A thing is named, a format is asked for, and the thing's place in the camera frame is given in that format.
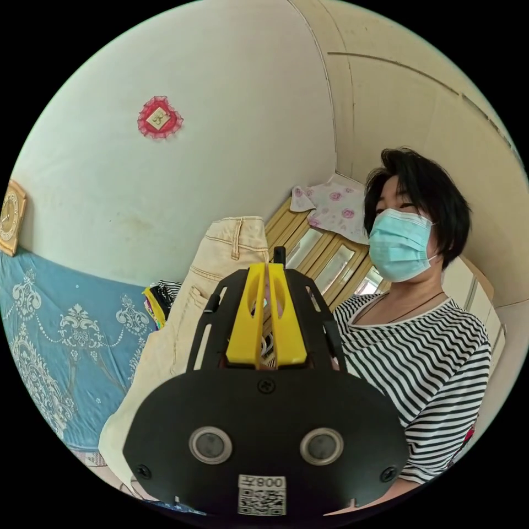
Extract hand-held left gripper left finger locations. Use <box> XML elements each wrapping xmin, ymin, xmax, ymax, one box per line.
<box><xmin>225</xmin><ymin>264</ymin><xmax>268</xmax><ymax>369</ymax></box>

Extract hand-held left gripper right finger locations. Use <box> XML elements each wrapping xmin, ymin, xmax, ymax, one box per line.
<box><xmin>268</xmin><ymin>263</ymin><xmax>308</xmax><ymax>369</ymax></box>

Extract pale yellow long pants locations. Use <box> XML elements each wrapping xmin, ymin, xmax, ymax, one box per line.
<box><xmin>99</xmin><ymin>215</ymin><xmax>274</xmax><ymax>495</ymax></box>

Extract pile of clothes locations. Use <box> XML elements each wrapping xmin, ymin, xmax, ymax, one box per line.
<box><xmin>142</xmin><ymin>279</ymin><xmax>183</xmax><ymax>332</ymax></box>

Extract person's body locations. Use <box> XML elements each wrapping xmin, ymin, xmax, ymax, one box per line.
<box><xmin>330</xmin><ymin>147</ymin><xmax>493</xmax><ymax>485</ymax></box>

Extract white floral curtain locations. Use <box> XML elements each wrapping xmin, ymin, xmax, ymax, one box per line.
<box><xmin>289</xmin><ymin>172</ymin><xmax>370</xmax><ymax>245</ymax></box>

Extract bed with blue printed sheet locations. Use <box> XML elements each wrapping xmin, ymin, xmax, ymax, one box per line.
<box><xmin>0</xmin><ymin>251</ymin><xmax>166</xmax><ymax>457</ymax></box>

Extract window with wooden frame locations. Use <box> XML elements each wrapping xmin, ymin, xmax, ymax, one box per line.
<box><xmin>264</xmin><ymin>197</ymin><xmax>393</xmax><ymax>309</ymax></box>

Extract red heart wall ornament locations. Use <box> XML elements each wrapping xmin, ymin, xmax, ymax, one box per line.
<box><xmin>137</xmin><ymin>95</ymin><xmax>185</xmax><ymax>140</ymax></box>

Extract wooden square wall clock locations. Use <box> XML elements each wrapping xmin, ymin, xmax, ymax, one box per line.
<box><xmin>0</xmin><ymin>179</ymin><xmax>28</xmax><ymax>257</ymax></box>

